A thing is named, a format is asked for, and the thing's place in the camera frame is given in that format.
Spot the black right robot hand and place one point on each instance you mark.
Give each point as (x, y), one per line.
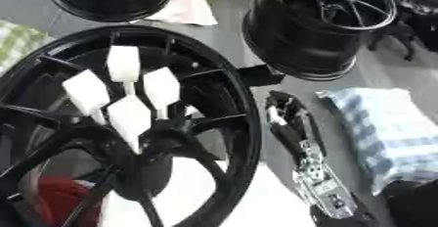
(291, 126)

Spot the large black spoked wheel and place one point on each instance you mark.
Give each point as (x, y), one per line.
(231, 113)

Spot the black spoked wheel rim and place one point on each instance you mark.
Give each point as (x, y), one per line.
(302, 38)

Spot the small black block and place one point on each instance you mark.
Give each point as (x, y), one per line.
(259, 75)

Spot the blue white checked cloth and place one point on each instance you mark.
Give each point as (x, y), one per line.
(393, 133)

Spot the black rounded object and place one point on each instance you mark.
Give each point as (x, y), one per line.
(413, 204)

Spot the red object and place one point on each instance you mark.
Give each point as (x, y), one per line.
(57, 195)

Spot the green white checked cloth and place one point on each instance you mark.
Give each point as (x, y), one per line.
(17, 46)

